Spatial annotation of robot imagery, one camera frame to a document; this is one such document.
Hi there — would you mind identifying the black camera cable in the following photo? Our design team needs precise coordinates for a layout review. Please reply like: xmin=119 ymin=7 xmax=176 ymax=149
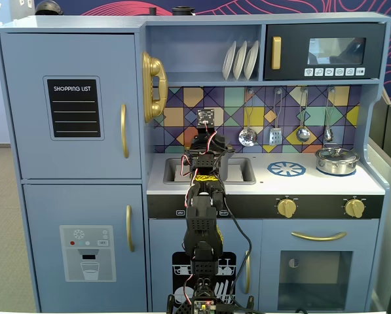
xmin=223 ymin=192 xmax=252 ymax=307

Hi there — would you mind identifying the black helmet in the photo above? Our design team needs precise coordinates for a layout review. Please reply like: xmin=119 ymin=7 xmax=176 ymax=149
xmin=34 ymin=0 xmax=64 ymax=16

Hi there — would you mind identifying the black microwave door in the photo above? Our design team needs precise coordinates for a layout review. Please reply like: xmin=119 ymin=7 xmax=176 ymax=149
xmin=263 ymin=22 xmax=386 ymax=81

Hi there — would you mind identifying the black shopping list board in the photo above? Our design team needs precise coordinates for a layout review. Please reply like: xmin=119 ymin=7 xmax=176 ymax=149
xmin=43 ymin=75 xmax=105 ymax=141

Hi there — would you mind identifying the small wrist camera board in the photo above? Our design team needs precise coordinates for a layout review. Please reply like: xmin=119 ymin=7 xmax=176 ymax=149
xmin=197 ymin=109 xmax=216 ymax=129

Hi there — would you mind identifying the steel pot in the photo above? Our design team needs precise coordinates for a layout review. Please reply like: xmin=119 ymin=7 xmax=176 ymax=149
xmin=314 ymin=150 xmax=360 ymax=175

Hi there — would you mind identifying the gold freezer door handle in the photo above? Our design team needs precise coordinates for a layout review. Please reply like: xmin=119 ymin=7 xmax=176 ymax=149
xmin=125 ymin=204 xmax=136 ymax=253

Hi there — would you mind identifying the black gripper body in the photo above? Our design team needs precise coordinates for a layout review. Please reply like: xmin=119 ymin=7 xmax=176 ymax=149
xmin=185 ymin=130 xmax=234 ymax=157

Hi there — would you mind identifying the metal ladle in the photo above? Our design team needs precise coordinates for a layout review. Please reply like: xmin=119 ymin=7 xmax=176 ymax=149
xmin=295 ymin=86 xmax=311 ymax=143

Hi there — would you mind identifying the blue wooden toy kitchen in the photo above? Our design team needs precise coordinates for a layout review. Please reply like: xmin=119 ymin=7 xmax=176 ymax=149
xmin=0 ymin=12 xmax=391 ymax=313

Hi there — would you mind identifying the gold stove knob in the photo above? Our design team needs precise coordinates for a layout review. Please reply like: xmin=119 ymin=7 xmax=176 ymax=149
xmin=344 ymin=198 xmax=366 ymax=219
xmin=276 ymin=198 xmax=297 ymax=218

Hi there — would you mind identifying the blue freezer door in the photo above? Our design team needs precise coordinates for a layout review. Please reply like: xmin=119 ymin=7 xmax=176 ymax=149
xmin=22 ymin=183 xmax=149 ymax=312

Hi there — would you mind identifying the gray sink basin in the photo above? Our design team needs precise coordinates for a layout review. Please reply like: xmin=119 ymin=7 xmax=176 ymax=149
xmin=163 ymin=156 xmax=257 ymax=186

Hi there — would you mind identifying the small metal spoon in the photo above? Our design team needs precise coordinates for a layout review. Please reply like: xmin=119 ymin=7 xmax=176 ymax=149
xmin=324 ymin=86 xmax=336 ymax=143

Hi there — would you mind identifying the gold dishwasher handle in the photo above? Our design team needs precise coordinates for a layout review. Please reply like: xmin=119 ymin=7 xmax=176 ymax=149
xmin=244 ymin=250 xmax=251 ymax=294

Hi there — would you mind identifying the metal skimmer spoon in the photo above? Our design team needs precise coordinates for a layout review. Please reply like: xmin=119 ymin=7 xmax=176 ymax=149
xmin=238 ymin=88 xmax=258 ymax=147

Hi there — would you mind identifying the steel pot lid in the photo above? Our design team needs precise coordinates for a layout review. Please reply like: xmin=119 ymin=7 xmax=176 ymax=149
xmin=315 ymin=143 xmax=360 ymax=163

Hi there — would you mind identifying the gold fridge door handle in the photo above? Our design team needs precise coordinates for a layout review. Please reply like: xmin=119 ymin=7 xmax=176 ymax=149
xmin=120 ymin=103 xmax=130 ymax=159

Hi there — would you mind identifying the blue fridge door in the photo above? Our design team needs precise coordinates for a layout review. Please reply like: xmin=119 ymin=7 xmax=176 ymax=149
xmin=0 ymin=32 xmax=143 ymax=180

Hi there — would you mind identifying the white toy plate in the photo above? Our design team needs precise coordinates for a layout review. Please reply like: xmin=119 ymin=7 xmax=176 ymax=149
xmin=222 ymin=40 xmax=238 ymax=81
xmin=233 ymin=40 xmax=248 ymax=80
xmin=243 ymin=39 xmax=260 ymax=80

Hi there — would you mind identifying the blue oven door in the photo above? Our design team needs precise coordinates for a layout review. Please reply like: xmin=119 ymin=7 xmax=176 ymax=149
xmin=261 ymin=218 xmax=380 ymax=311

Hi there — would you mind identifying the gold toy telephone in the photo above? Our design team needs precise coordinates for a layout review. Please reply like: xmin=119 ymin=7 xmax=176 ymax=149
xmin=141 ymin=51 xmax=169 ymax=124

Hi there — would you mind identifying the gold oven handle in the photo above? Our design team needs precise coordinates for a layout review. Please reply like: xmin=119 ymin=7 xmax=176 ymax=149
xmin=291 ymin=231 xmax=348 ymax=242

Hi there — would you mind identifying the black dishwasher sticker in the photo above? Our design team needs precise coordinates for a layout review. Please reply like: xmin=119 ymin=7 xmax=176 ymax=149
xmin=172 ymin=251 xmax=237 ymax=308

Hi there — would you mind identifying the metal slotted spatula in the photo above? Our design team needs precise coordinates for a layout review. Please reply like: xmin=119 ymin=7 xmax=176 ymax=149
xmin=269 ymin=87 xmax=284 ymax=146

